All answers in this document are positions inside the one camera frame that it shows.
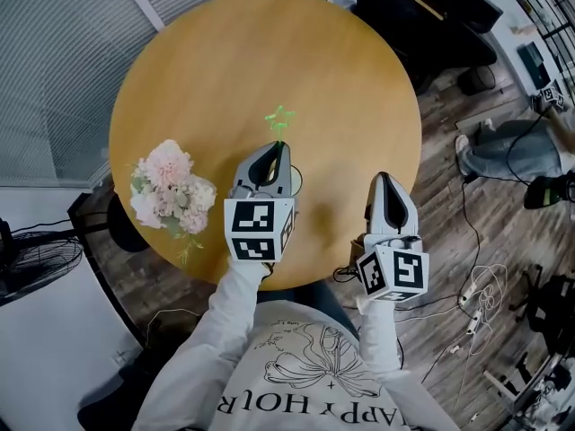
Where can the person's white printed shirt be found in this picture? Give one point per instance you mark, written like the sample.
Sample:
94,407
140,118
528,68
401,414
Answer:
287,371

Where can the pink flower bouquet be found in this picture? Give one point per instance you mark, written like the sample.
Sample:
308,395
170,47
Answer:
173,191

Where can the black standing fan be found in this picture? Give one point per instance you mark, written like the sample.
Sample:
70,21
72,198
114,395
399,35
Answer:
36,258

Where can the small cardboard box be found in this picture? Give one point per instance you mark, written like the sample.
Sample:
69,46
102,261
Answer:
357,252

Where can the white cabinet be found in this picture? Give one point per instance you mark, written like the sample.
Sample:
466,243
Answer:
54,357

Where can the white power strip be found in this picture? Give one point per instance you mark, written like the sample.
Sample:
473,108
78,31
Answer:
474,319

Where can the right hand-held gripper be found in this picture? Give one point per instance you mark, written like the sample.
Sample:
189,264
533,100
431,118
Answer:
395,272

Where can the person's right forearm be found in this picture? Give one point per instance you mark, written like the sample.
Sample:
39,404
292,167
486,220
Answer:
379,335

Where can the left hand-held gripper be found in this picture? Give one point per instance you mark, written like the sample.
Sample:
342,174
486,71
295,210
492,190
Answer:
251,231

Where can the person's left forearm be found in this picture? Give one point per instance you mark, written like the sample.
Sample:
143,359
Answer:
224,303

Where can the black waste bin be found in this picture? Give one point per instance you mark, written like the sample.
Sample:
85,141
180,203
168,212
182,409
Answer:
477,81

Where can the black stool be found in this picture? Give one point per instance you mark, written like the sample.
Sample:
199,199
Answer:
123,227

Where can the black sofa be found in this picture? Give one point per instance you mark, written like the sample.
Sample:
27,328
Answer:
427,11

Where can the green star stick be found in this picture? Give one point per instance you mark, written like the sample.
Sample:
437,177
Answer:
280,121

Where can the black office chair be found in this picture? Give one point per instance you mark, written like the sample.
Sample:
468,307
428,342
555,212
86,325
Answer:
550,303

